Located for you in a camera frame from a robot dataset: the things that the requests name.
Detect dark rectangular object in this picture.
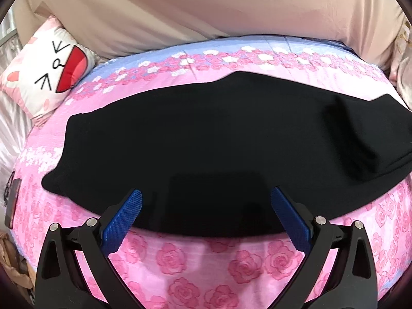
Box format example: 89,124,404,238
4,170,22,229

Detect white satin cloth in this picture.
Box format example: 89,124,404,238
0,95,36,207

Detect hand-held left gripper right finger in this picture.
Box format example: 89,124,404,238
270,186,378,309

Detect pale floral patterned cloth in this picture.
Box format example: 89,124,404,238
389,19,412,99

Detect grey metal rail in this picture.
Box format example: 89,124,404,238
0,29,16,45

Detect pink floral blanket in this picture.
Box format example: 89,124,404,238
6,34,412,309

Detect black pants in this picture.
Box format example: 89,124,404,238
42,71,412,239

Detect cartoon cat face pillow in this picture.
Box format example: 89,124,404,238
0,16,97,121

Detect brown crumpled paper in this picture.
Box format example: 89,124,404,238
0,230,36,298

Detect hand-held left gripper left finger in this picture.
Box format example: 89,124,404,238
35,188,144,309

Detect beige draped cloth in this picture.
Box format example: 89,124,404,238
13,0,408,71

